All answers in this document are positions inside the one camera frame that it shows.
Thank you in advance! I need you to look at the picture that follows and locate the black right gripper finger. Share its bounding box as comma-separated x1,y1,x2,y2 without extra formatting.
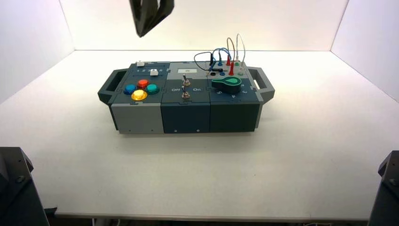
129,0,161,38
142,0,175,37

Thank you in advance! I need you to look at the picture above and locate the grey and teal control box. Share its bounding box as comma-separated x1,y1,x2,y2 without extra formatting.
97,60,276,135

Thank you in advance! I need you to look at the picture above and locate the black patch cable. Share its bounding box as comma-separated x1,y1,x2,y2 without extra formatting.
193,51,223,73

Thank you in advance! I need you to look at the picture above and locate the white patch cable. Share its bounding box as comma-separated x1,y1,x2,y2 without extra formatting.
235,33,246,76

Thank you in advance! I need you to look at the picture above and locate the green rotary knob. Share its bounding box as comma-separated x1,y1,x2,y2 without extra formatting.
211,77,242,95

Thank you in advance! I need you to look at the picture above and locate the red patch cable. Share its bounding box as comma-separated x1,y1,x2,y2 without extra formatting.
226,37,236,76

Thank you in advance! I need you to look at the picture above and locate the yellow round push button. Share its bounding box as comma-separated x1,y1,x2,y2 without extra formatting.
131,89,148,101

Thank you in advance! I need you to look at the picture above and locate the blue patch cable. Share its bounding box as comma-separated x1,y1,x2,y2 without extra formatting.
209,48,232,67

